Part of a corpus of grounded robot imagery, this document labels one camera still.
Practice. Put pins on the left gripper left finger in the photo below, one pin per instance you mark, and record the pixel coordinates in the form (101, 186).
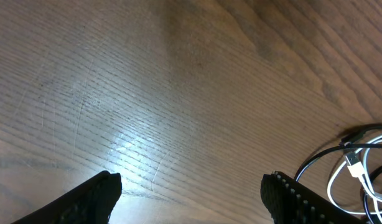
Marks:
(91, 202)

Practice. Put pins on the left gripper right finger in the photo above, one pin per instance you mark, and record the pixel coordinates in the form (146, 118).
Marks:
(290, 202)

